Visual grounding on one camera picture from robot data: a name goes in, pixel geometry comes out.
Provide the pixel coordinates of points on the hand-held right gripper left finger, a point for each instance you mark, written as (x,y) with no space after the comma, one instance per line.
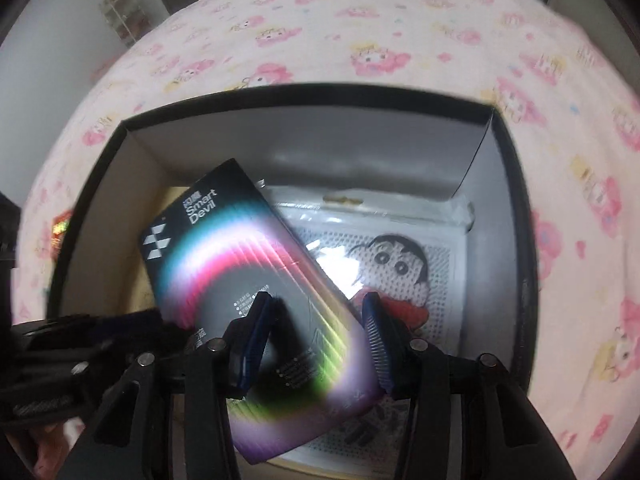
(255,332)

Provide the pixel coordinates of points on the pink printed blanket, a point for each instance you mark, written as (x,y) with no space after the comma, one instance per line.
(350,35)

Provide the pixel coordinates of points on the black cardboard container box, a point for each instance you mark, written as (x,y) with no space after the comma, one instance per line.
(300,130)

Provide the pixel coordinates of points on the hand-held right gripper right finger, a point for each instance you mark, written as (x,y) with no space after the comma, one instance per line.
(376,342)

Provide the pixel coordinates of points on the cartoon bead kit package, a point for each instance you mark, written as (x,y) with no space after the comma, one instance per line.
(430,265)

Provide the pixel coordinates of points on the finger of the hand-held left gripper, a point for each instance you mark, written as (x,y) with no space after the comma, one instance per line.
(55,385)
(90,327)

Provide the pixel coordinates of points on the black rainbow-print product box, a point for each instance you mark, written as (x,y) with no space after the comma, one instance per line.
(225,240)

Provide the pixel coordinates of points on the red envelope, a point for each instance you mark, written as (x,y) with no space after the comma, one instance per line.
(56,232)

